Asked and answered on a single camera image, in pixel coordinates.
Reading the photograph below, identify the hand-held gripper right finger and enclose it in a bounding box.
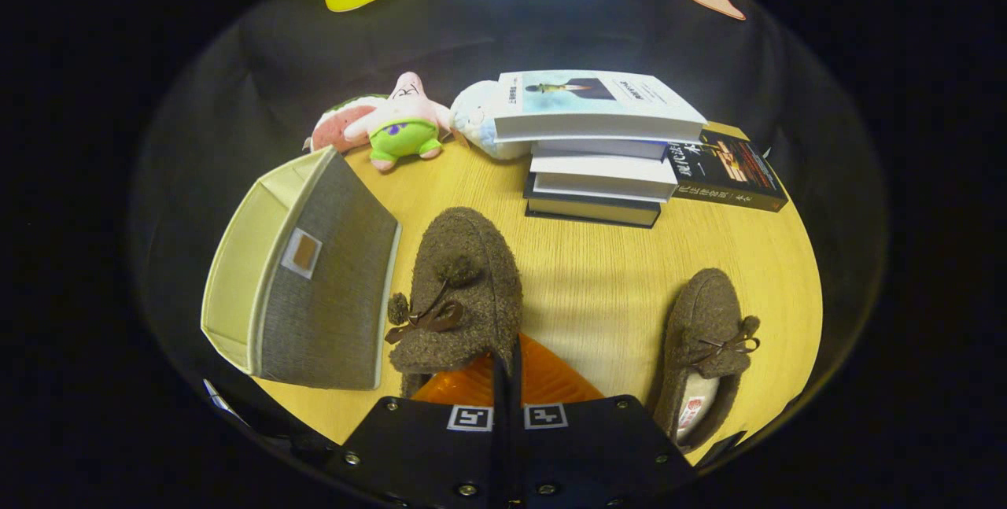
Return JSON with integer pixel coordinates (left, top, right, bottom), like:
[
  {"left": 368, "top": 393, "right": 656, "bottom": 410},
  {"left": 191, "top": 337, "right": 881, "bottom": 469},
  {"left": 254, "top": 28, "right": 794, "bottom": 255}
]
[{"left": 511, "top": 334, "right": 697, "bottom": 509}]

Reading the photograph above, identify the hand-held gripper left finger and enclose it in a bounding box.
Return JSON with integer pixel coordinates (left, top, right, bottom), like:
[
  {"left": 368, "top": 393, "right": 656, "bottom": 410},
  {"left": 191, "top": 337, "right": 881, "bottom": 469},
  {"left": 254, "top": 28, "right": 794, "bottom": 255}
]
[{"left": 326, "top": 352, "right": 508, "bottom": 509}]

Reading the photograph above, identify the grey fabric storage box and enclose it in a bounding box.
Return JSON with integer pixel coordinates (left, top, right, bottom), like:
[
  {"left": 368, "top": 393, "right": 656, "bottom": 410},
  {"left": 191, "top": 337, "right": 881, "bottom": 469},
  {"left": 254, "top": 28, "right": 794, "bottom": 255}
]
[{"left": 201, "top": 146, "right": 402, "bottom": 392}]

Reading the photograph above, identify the brown fuzzy shoe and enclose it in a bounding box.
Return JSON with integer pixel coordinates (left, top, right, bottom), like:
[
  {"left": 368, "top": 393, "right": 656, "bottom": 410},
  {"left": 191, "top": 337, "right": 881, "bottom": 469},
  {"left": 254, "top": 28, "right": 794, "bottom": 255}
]
[
  {"left": 649, "top": 267, "right": 762, "bottom": 451},
  {"left": 384, "top": 206, "right": 524, "bottom": 398}
]

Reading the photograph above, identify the dark-covered book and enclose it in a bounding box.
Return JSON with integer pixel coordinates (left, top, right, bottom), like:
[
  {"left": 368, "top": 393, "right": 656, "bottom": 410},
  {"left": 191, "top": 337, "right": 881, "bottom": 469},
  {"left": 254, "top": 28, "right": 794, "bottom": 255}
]
[{"left": 523, "top": 173, "right": 663, "bottom": 229}]

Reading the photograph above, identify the thick white book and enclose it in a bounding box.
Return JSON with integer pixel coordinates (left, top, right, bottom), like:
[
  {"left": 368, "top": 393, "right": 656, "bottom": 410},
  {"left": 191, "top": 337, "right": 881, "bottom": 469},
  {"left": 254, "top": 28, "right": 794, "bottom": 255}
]
[{"left": 529, "top": 152, "right": 679, "bottom": 201}]

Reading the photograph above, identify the thin white book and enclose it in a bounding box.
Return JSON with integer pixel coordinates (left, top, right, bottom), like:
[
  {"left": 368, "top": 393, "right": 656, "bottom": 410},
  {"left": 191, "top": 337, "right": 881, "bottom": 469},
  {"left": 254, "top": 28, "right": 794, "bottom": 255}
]
[{"left": 531, "top": 138, "right": 669, "bottom": 161}]

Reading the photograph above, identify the black book with orange print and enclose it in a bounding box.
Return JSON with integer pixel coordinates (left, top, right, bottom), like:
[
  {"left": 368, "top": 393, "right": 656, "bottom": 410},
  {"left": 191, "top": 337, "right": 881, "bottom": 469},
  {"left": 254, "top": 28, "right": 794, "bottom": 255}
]
[{"left": 667, "top": 122, "right": 789, "bottom": 213}]

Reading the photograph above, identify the white plush toy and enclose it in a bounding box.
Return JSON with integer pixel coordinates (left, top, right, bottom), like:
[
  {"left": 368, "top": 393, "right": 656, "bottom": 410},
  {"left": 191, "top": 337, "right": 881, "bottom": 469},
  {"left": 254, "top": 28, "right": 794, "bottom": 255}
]
[{"left": 450, "top": 80, "right": 532, "bottom": 161}]

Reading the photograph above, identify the watermelon slice plush toy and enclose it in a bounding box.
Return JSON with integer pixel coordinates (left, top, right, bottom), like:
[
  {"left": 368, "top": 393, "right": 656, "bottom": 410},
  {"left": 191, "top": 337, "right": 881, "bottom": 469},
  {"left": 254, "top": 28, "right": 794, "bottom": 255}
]
[{"left": 309, "top": 94, "right": 386, "bottom": 154}]

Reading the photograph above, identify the pink starfish plush toy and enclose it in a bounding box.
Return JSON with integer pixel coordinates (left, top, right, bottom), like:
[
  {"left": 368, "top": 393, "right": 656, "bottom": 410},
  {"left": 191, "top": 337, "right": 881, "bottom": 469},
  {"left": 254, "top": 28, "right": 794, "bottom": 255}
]
[{"left": 344, "top": 72, "right": 453, "bottom": 173}]

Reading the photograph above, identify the white book with blue picture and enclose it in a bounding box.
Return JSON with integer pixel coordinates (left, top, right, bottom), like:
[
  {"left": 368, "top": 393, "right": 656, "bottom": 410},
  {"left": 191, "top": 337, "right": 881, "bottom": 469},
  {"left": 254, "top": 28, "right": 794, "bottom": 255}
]
[{"left": 493, "top": 70, "right": 707, "bottom": 144}]

